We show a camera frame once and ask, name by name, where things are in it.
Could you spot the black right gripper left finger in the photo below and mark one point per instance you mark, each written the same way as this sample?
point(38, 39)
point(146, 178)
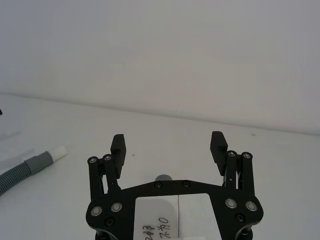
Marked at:
point(118, 155)

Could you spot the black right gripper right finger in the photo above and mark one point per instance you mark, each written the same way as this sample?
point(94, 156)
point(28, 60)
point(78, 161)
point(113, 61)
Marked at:
point(219, 152)

